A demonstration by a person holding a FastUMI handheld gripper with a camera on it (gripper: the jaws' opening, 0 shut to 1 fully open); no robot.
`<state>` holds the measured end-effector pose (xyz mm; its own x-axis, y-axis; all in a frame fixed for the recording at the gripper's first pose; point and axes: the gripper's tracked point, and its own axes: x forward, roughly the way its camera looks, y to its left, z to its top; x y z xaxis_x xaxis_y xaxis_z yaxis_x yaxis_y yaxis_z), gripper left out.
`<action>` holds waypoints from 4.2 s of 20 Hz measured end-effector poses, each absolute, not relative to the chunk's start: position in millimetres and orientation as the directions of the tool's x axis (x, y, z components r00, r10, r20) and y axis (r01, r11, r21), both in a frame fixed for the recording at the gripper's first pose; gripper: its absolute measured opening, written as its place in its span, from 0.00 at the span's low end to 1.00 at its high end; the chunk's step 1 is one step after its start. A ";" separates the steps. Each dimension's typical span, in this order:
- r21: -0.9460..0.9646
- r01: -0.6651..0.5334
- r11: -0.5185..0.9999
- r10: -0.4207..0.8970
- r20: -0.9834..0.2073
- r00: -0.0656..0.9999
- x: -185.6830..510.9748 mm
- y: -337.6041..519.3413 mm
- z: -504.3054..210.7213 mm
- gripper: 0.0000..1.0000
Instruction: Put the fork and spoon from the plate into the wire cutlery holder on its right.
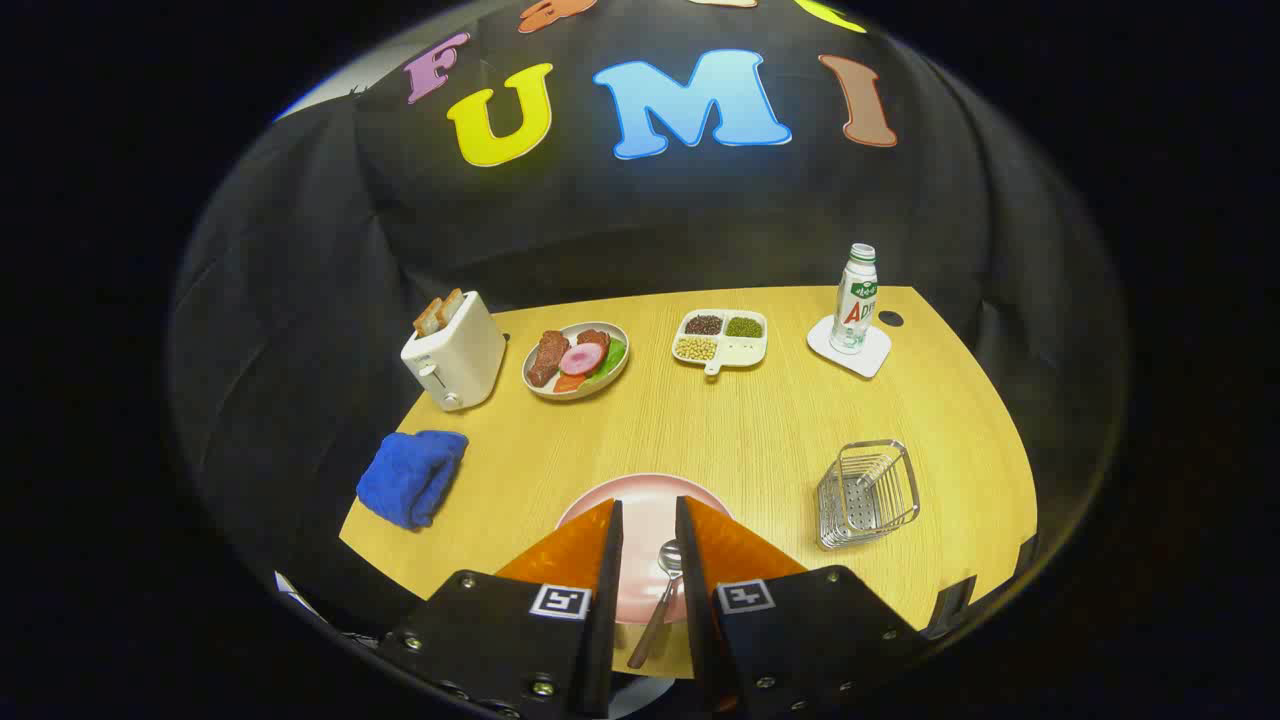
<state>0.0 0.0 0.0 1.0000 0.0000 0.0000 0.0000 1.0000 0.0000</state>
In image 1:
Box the wooden-handled metal spoon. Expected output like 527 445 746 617
627 540 687 670

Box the white divided tray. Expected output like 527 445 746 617
672 308 769 377

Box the black backdrop cloth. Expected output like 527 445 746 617
165 0 1131 641

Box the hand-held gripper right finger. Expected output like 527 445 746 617
675 495 926 720

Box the white square coaster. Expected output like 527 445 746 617
806 314 893 379

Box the blue cloth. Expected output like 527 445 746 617
356 430 470 530

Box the white drink bottle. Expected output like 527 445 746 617
830 243 879 355

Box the white toaster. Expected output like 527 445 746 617
400 290 508 413

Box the large brown meat piece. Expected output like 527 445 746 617
527 330 571 388

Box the pink round plate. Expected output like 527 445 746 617
556 473 736 626

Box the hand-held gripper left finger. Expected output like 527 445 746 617
375 498 624 720

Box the metal wire basket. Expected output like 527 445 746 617
815 439 921 552

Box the oval white food plate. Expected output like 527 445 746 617
521 321 631 402

